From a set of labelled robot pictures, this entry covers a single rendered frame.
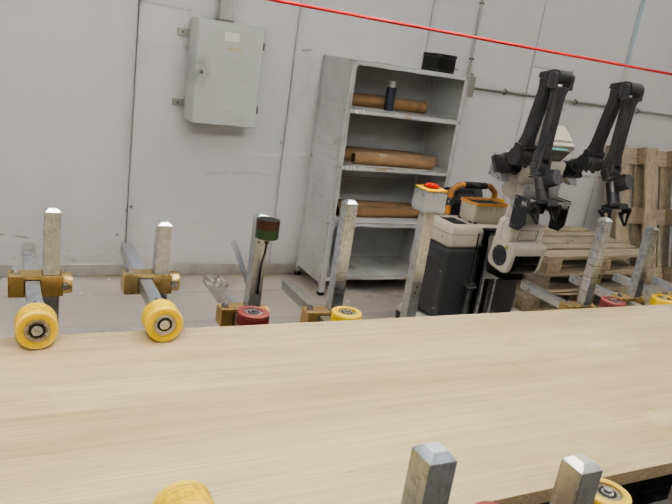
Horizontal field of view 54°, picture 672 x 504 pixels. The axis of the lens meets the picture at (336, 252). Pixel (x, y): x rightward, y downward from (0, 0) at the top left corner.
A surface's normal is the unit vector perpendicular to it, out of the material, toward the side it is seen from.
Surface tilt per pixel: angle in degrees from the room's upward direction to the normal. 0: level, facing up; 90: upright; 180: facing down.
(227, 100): 90
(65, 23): 90
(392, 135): 90
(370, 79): 90
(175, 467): 0
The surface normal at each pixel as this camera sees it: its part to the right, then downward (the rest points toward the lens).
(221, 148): 0.43, 0.31
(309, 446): 0.14, -0.95
